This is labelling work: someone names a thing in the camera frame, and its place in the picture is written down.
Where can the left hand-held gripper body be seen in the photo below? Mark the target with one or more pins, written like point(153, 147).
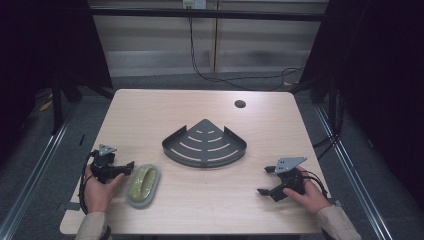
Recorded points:
point(101, 164)

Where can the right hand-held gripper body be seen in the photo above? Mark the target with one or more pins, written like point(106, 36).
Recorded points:
point(290, 180)

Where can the green and grey scrub brush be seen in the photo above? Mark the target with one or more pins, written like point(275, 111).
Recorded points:
point(144, 186)

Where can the dark grey corner shelf rack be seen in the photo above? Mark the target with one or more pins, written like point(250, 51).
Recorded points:
point(204, 151)

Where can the person's right hand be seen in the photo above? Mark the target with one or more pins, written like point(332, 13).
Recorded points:
point(311, 198)

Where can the person's left hand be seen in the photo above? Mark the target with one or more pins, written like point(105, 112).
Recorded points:
point(98, 195)

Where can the black table grommet hole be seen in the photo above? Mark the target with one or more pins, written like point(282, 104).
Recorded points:
point(240, 103)

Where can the yellow floor tape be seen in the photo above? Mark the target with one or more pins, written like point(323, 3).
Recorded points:
point(45, 106)

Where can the black curtain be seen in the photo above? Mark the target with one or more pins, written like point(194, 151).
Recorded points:
point(43, 50)
point(380, 66)

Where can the metal floor rail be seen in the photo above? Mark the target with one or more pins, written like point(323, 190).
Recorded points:
point(33, 176)
point(353, 173)

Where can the black metal stand post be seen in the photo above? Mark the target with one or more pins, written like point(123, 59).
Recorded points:
point(57, 106)

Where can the black horizontal frame bar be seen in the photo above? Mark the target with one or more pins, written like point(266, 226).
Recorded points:
point(206, 14)

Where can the white wall power outlet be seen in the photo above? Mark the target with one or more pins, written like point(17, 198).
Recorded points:
point(194, 4)

